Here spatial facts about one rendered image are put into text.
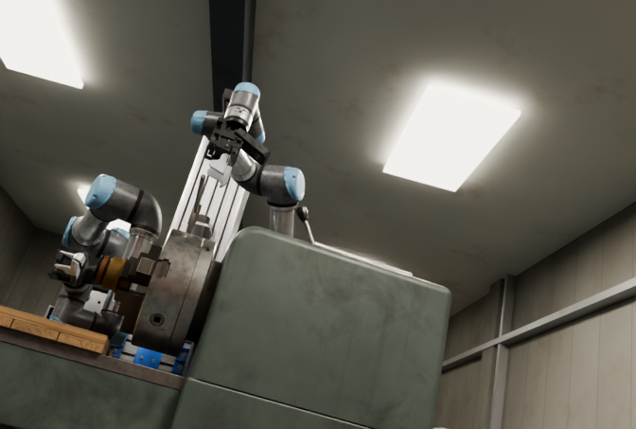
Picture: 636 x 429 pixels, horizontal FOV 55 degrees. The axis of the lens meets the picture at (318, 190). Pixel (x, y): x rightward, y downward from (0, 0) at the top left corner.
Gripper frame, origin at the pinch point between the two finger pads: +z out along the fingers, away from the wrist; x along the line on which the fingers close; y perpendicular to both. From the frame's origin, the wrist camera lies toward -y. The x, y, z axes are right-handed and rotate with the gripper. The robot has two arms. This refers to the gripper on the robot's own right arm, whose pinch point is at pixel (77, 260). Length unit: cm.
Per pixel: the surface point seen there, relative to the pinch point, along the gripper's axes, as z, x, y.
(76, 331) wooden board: 14.7, -18.1, -8.2
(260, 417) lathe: 19, -25, -52
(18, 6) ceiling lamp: -207, 194, 133
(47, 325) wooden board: 14.7, -18.4, -2.1
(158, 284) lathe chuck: 12.2, -2.4, -21.4
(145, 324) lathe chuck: 7.3, -11.3, -21.5
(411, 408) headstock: 19, -15, -87
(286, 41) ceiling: -153, 203, -39
